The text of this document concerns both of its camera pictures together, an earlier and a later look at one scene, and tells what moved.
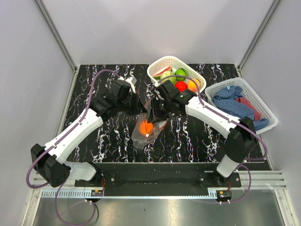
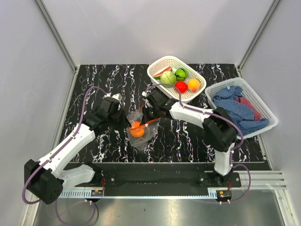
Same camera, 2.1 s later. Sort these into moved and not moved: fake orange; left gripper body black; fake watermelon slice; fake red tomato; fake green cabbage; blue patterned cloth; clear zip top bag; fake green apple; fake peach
Moved: clear zip top bag; fake orange; left gripper body black
Not moved: blue patterned cloth; fake green apple; fake red tomato; fake peach; fake watermelon slice; fake green cabbage
